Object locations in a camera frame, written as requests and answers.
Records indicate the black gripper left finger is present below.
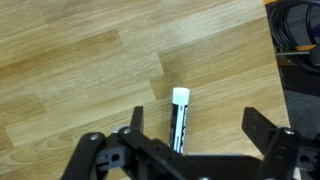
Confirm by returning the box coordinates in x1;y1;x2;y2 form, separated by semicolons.
61;105;201;180

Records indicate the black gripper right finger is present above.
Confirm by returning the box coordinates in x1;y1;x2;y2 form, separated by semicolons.
241;107;320;180

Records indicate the black white marker pen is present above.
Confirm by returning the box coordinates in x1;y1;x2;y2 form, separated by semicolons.
168;86;191;155

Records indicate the black floor cable bundle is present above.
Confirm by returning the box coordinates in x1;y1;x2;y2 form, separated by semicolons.
267;0;320;74

